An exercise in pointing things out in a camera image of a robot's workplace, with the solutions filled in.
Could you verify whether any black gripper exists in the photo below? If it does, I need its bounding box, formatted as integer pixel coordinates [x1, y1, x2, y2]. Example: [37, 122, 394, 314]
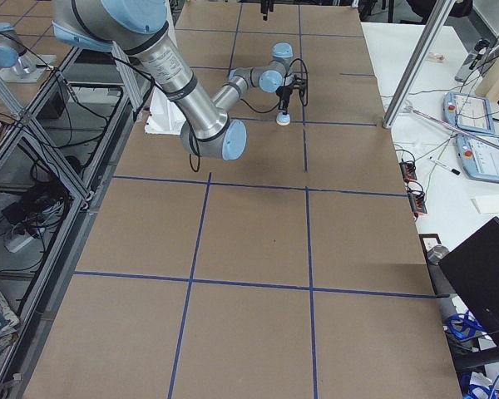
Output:
[260, 0, 294, 116]

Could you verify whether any blue service bell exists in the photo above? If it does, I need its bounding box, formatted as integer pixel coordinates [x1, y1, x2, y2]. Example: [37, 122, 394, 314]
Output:
[276, 112, 291, 126]

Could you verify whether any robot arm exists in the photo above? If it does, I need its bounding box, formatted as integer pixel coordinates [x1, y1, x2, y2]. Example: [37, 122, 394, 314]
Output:
[52, 0, 293, 160]

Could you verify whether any orange connector box far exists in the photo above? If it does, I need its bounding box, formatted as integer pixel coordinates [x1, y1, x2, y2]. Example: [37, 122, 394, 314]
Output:
[399, 160, 417, 183]

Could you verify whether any orange connector box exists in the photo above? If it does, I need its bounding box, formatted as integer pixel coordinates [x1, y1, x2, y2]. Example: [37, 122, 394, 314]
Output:
[407, 189, 427, 217]
[399, 160, 417, 183]

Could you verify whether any black marker pen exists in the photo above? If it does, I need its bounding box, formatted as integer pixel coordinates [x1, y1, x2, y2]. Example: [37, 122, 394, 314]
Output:
[428, 157, 461, 175]

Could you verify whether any far teach pendant tablet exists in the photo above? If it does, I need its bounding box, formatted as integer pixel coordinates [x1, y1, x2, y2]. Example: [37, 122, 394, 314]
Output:
[443, 91, 495, 135]

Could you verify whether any teach pendant tablet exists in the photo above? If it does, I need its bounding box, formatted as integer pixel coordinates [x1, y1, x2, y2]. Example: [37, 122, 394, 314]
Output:
[443, 91, 495, 135]
[456, 134, 499, 184]

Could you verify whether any orange connector box near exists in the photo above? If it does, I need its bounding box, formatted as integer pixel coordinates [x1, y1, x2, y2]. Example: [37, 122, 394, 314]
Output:
[407, 189, 427, 217]

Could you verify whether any near teach pendant tablet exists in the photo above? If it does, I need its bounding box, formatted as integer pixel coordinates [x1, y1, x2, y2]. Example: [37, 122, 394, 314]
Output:
[456, 134, 499, 184]

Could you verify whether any small metal cup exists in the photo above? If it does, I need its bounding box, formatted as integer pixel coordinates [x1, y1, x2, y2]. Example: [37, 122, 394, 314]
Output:
[427, 244, 450, 265]

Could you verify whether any white foam block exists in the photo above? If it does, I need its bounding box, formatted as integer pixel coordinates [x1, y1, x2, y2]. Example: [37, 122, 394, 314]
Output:
[472, 195, 499, 214]

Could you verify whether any white power strip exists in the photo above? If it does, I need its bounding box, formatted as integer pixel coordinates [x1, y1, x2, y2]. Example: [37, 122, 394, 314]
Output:
[4, 233, 33, 254]

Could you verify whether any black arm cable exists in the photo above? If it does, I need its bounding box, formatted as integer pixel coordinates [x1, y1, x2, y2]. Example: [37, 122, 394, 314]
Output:
[189, 57, 309, 174]

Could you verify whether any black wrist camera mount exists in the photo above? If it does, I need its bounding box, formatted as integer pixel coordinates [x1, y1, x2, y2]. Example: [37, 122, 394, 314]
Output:
[292, 75, 308, 96]

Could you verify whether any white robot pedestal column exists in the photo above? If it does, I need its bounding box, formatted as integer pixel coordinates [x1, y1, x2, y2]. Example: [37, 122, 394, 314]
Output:
[145, 88, 186, 135]

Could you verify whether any aluminium frame post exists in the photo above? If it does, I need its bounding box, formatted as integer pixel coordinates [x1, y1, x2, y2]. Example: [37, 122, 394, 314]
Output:
[383, 0, 455, 129]

